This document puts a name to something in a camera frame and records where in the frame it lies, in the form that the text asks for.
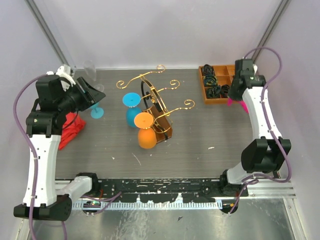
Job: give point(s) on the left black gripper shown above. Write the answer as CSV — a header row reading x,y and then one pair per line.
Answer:
x,y
95,95

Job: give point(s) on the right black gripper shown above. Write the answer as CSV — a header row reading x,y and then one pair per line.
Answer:
x,y
230,94

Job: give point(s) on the light blue wine glass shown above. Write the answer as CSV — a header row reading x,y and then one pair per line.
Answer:
x,y
96,111

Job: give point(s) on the pink wine glass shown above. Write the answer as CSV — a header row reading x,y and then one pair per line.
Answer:
x,y
242,103

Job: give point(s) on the wooden compartment tray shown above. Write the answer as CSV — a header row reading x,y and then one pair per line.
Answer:
x,y
215,82

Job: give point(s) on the clear wine glass front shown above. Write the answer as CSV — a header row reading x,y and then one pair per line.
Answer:
x,y
90,69

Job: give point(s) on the red cloth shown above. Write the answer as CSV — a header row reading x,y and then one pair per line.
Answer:
x,y
73,125

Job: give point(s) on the orange wine glass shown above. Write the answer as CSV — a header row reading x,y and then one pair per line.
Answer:
x,y
146,135

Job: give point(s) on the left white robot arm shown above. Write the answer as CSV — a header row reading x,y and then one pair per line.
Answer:
x,y
58,96

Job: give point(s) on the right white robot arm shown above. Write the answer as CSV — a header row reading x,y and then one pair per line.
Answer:
x,y
268,149

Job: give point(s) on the gold wine glass rack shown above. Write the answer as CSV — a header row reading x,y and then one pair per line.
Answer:
x,y
151,102

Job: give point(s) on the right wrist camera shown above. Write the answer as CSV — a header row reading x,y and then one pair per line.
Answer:
x,y
255,69

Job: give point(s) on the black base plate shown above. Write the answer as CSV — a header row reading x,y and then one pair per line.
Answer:
x,y
162,190

